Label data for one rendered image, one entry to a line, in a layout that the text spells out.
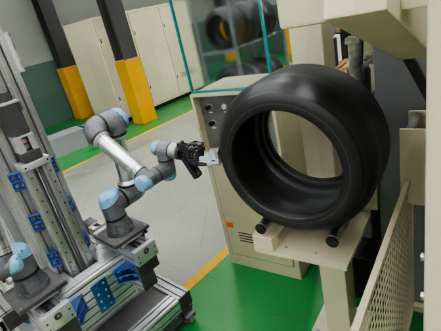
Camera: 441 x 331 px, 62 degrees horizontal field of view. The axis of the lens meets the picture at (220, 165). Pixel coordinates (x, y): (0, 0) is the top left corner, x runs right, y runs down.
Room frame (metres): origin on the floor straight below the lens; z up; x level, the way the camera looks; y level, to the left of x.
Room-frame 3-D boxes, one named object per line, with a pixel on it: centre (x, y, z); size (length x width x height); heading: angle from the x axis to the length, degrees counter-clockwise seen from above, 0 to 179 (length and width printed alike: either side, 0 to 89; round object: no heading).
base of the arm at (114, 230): (1.76, 0.61, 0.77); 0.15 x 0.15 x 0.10
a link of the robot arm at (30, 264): (1.42, 0.98, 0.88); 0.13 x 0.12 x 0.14; 107
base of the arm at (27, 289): (1.42, 0.97, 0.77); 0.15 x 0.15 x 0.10
